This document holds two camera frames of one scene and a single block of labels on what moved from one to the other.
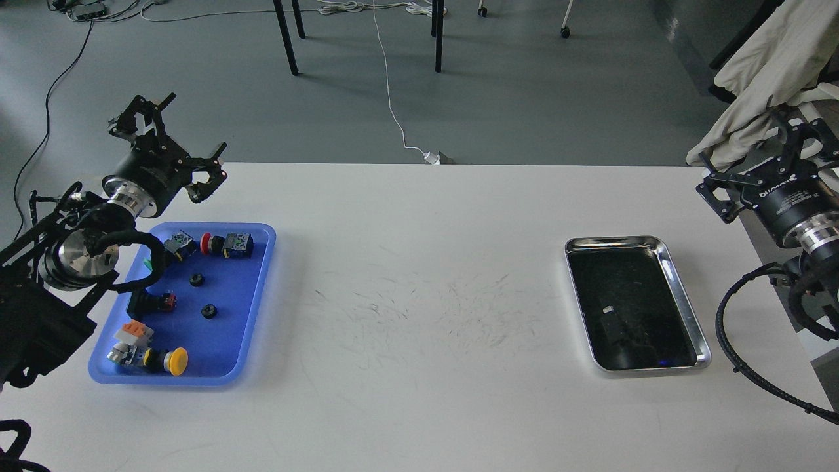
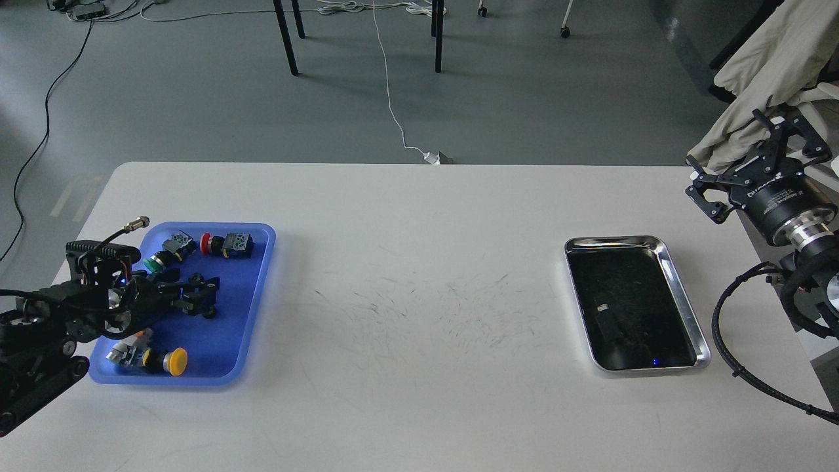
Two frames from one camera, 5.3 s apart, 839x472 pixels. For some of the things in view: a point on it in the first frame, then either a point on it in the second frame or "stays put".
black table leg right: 437,20 stays put
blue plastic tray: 198,324 stays put
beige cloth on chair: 787,59 stays put
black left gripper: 149,177 → 145,299
